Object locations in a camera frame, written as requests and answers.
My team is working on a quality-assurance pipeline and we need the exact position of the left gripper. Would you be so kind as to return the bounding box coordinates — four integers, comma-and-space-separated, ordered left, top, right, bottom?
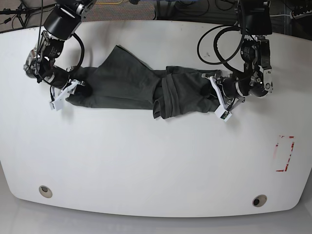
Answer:
200, 73, 245, 112

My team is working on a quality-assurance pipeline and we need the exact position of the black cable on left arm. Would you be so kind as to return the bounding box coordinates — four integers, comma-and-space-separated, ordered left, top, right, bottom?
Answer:
196, 0, 247, 76

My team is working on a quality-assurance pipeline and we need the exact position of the red tape rectangle marking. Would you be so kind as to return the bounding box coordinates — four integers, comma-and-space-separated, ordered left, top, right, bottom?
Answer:
273, 135, 294, 172

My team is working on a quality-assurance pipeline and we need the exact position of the white power strip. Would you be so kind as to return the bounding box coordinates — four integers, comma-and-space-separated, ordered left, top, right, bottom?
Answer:
290, 4, 312, 20

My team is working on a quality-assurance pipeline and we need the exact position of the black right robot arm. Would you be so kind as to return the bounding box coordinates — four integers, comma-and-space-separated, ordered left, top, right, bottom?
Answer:
23, 0, 96, 101

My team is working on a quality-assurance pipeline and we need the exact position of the yellow cable on floor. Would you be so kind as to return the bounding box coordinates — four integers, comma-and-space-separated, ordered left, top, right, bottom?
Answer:
97, 0, 122, 6

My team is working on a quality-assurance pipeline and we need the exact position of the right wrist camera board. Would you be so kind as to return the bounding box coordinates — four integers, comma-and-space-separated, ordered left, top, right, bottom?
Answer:
49, 99, 64, 111

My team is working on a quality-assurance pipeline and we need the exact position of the dark grey T-shirt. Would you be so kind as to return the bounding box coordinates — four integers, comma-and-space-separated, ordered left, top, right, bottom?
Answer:
66, 45, 222, 119

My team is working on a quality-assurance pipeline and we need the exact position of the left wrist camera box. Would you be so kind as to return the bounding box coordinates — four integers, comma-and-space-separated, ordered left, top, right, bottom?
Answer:
214, 106, 232, 122

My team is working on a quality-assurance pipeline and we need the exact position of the table cable grommet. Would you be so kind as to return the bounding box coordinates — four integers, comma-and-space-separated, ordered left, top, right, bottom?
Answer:
39, 186, 53, 198
252, 195, 267, 208

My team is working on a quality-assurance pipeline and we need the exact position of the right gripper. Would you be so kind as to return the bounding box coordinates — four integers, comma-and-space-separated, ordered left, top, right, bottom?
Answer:
50, 79, 93, 102

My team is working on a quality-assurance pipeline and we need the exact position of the left table cable grommet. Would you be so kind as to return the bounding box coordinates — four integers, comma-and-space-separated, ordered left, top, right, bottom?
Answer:
39, 186, 53, 198

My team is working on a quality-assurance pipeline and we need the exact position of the right table cable grommet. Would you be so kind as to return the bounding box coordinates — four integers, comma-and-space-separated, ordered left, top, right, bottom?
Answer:
252, 195, 267, 208

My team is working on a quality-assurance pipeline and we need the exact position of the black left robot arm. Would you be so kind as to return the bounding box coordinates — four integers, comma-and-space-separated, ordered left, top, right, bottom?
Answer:
213, 0, 273, 113

